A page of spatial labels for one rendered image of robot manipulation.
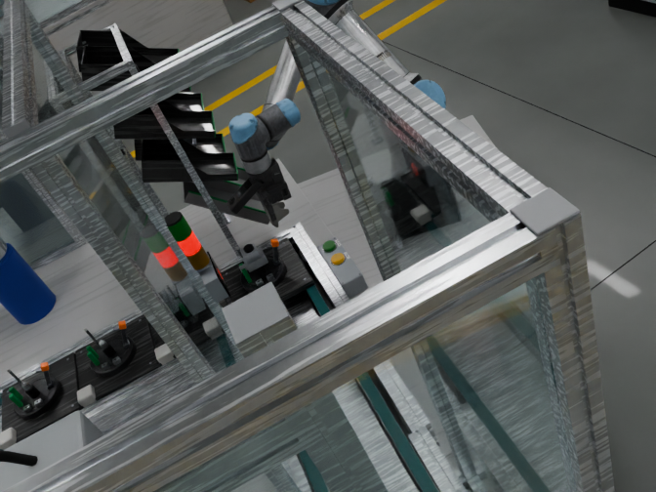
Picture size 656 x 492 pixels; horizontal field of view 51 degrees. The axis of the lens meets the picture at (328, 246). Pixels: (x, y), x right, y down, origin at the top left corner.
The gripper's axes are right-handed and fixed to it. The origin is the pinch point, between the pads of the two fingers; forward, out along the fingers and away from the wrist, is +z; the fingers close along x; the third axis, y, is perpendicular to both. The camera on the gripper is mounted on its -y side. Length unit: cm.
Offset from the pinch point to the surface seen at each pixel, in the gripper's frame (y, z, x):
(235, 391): -22, -92, -131
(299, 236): 7.1, 15.1, 8.0
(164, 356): -44.3, 15.5, -12.6
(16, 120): -33, -89, -74
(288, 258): 0.4, 14.3, 0.0
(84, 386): -69, 19, -5
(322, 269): 7.1, 15.0, -10.7
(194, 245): -22.5, -21.3, -21.0
